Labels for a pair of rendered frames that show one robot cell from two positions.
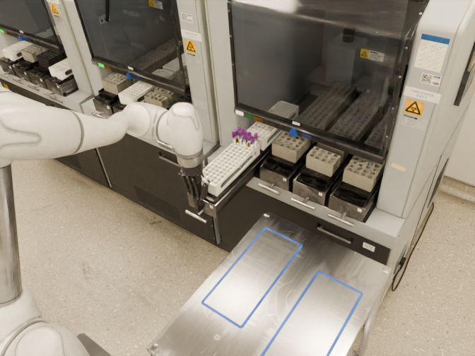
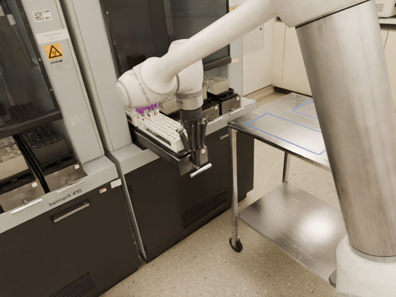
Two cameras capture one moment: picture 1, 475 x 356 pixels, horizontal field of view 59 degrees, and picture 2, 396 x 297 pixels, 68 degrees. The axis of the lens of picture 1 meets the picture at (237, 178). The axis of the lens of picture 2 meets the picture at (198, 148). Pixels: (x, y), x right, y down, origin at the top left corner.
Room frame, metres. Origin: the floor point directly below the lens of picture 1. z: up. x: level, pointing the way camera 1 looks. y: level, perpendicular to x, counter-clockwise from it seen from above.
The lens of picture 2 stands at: (0.84, 1.03, 1.39)
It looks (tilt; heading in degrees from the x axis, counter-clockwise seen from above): 31 degrees down; 286
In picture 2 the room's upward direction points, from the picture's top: 6 degrees counter-clockwise
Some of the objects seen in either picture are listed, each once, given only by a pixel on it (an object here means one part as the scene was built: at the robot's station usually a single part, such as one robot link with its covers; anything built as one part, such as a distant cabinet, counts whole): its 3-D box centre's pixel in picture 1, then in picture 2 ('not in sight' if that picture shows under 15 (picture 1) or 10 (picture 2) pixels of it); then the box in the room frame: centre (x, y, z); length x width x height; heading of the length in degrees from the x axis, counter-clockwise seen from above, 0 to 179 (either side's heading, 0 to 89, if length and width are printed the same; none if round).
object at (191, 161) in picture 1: (189, 154); (189, 98); (1.10, 0.15, 1.03); 0.09 x 0.09 x 0.06
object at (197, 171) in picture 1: (192, 171); (191, 118); (1.10, 0.15, 0.96); 0.08 x 0.07 x 0.09; 52
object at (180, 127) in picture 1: (182, 126); (182, 66); (1.11, 0.16, 1.14); 0.13 x 0.11 x 0.16; 57
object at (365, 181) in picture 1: (358, 179); (219, 86); (1.10, -0.44, 0.85); 0.12 x 0.02 x 0.06; 51
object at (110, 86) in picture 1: (111, 87); not in sight; (1.92, 0.60, 0.85); 0.12 x 0.02 x 0.06; 52
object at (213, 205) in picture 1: (249, 157); (150, 131); (1.36, -0.06, 0.78); 0.73 x 0.14 x 0.09; 142
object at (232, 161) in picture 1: (229, 165); (164, 131); (1.25, 0.03, 0.83); 0.30 x 0.10 x 0.06; 142
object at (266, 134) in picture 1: (272, 125); (129, 109); (1.50, -0.17, 0.83); 0.30 x 0.10 x 0.06; 142
